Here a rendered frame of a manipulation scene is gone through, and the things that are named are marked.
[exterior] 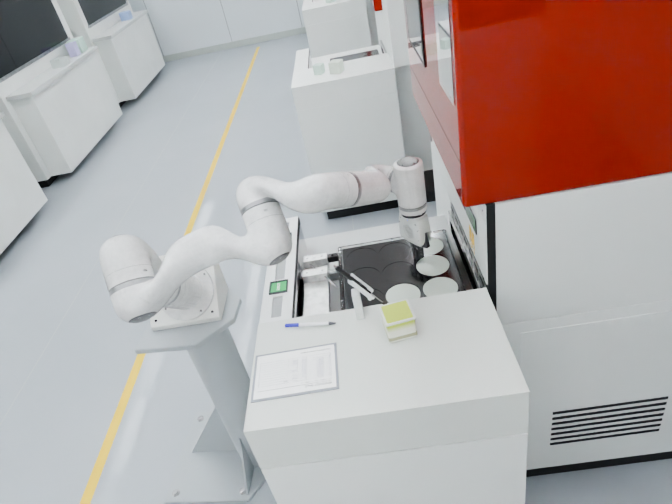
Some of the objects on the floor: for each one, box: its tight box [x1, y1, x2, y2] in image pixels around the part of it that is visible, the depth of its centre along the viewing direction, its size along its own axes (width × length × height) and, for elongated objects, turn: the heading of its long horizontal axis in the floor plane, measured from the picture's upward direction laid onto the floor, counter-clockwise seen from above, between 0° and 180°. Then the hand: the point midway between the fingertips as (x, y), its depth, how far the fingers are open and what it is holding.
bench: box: [56, 0, 165, 108], centre depth 716 cm, size 108×180×200 cm, turn 16°
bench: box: [0, 0, 123, 188], centre depth 536 cm, size 108×180×200 cm, turn 16°
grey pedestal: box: [135, 288, 266, 504], centre depth 202 cm, size 51×44×82 cm
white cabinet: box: [261, 433, 528, 504], centre depth 183 cm, size 64×96×82 cm, turn 16°
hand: (418, 251), depth 164 cm, fingers closed
